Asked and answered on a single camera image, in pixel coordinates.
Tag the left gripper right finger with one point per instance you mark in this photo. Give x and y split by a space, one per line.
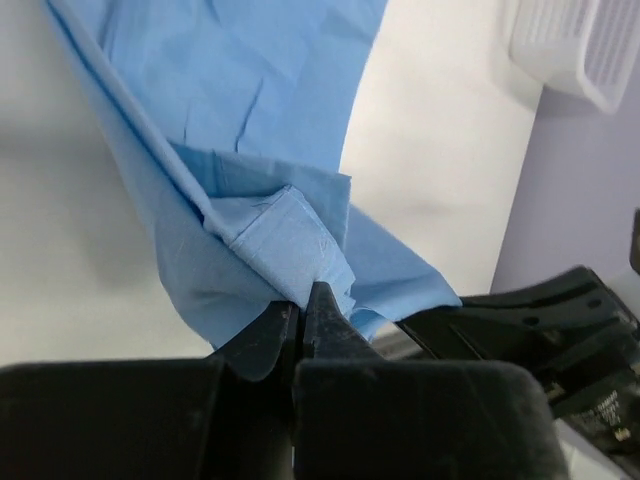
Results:
359 416

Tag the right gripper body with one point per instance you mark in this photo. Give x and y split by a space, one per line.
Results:
572 333

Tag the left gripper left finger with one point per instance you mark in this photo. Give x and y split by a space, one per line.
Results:
223 416

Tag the blue long sleeve shirt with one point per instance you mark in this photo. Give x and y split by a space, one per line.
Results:
226 120

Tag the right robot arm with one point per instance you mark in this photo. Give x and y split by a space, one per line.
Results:
579 338

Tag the white plastic basket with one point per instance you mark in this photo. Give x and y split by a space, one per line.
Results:
582 48

